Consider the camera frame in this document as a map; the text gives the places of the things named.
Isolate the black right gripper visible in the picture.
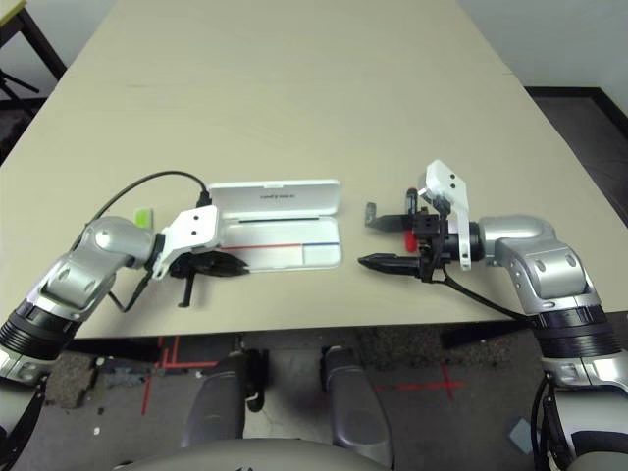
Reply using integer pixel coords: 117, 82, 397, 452
357, 205, 452, 285

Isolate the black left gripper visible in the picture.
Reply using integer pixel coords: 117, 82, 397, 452
169, 249, 252, 309

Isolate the black marker with red cap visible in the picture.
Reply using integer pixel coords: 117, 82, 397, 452
403, 187, 419, 252

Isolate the white plastic pencil case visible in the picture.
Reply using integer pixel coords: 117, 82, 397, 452
205, 178, 343, 273

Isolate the grey robot left leg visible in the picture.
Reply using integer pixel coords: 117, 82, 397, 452
181, 346, 269, 450

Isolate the grey robot leg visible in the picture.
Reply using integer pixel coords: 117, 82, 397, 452
319, 344, 396, 470
181, 346, 269, 450

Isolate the grey robot right leg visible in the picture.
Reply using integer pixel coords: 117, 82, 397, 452
319, 344, 396, 470

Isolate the grey robot torso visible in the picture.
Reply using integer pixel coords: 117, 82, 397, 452
112, 438, 389, 471

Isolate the blue-grey square floor pad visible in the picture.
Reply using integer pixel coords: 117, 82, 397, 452
507, 416, 534, 453

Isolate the black tripod stand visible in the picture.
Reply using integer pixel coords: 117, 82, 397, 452
0, 68, 39, 112

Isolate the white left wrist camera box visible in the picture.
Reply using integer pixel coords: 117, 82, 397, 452
150, 204, 223, 281

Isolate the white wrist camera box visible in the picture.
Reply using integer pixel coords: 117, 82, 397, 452
424, 159, 473, 272
150, 204, 223, 281

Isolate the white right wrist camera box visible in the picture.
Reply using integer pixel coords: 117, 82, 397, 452
424, 159, 473, 272

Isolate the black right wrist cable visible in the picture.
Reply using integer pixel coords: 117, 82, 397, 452
431, 272, 565, 471

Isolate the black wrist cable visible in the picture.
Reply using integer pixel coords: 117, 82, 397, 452
431, 272, 565, 471
80, 170, 213, 313

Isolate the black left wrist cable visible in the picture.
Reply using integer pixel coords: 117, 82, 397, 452
80, 170, 213, 313

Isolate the side table with black frame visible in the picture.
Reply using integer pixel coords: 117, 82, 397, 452
0, 0, 68, 82

